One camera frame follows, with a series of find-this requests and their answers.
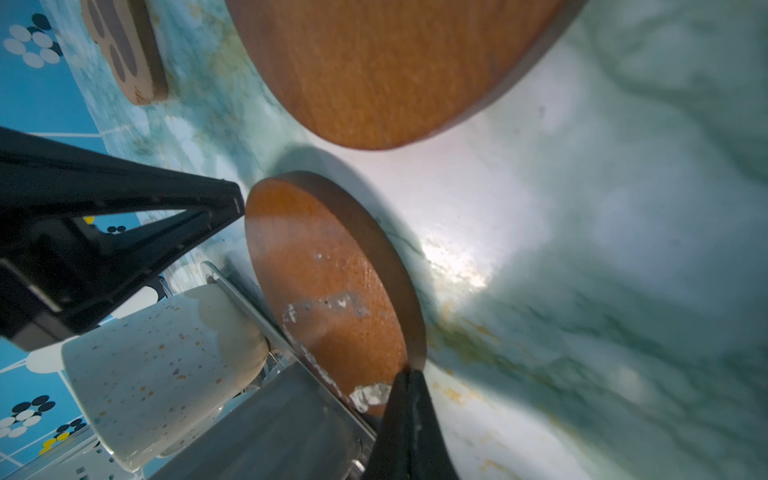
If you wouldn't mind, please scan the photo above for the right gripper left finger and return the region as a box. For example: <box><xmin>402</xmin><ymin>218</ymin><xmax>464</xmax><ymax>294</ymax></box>
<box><xmin>1</xmin><ymin>129</ymin><xmax>244</xmax><ymax>351</ymax></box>

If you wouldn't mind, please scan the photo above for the metal serving tray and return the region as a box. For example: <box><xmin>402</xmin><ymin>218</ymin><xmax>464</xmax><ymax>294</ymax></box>
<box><xmin>201</xmin><ymin>261</ymin><xmax>376</xmax><ymax>479</ymax></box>

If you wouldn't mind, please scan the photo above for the round brown coaster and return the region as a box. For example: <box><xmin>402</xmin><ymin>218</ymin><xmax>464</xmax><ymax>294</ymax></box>
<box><xmin>245</xmin><ymin>171</ymin><xmax>427</xmax><ymax>418</ymax></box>
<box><xmin>227</xmin><ymin>0</ymin><xmax>583</xmax><ymax>151</ymax></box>

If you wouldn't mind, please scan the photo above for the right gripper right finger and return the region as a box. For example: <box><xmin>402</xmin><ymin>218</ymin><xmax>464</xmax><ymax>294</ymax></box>
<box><xmin>362</xmin><ymin>369</ymin><xmax>458</xmax><ymax>480</ymax></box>

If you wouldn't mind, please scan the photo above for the grey metallic mug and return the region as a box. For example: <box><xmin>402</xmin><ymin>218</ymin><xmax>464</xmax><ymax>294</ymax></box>
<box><xmin>152</xmin><ymin>363</ymin><xmax>375</xmax><ymax>479</ymax></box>

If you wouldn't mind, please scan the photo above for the round brown coaster front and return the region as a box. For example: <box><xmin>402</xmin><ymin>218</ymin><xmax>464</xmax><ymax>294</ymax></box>
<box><xmin>245</xmin><ymin>171</ymin><xmax>427</xmax><ymax>418</ymax></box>

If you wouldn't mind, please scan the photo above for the white speckled mug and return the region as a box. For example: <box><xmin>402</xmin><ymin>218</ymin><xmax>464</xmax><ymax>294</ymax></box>
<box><xmin>62</xmin><ymin>284</ymin><xmax>269</xmax><ymax>472</ymax></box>

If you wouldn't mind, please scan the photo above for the paw print wooden coaster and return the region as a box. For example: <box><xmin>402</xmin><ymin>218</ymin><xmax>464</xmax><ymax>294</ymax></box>
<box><xmin>80</xmin><ymin>0</ymin><xmax>169</xmax><ymax>106</ymax></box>

